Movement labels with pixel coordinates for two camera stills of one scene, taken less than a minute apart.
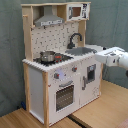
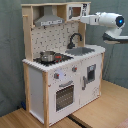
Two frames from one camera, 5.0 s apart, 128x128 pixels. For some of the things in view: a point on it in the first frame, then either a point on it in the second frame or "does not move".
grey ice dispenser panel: x=91 y=73 does not move
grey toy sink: x=79 y=51 does not move
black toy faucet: x=70 y=45 does not move
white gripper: x=113 y=57 → x=91 y=19
